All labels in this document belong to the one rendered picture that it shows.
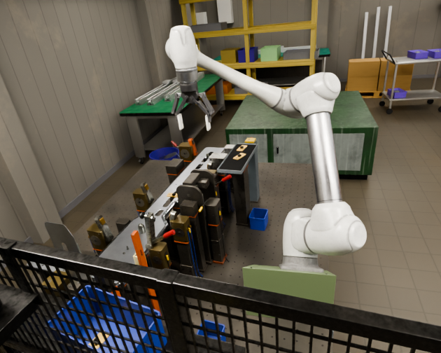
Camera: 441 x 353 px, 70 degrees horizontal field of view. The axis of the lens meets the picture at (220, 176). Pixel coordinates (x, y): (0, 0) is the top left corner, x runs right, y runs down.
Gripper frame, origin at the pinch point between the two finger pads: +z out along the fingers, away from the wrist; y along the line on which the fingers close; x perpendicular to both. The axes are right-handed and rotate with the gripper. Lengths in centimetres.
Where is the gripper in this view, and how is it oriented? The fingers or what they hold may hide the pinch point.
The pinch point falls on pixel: (194, 127)
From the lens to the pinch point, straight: 144.3
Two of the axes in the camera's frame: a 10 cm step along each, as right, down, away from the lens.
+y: -9.4, -0.8, 3.4
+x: -3.3, 4.7, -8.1
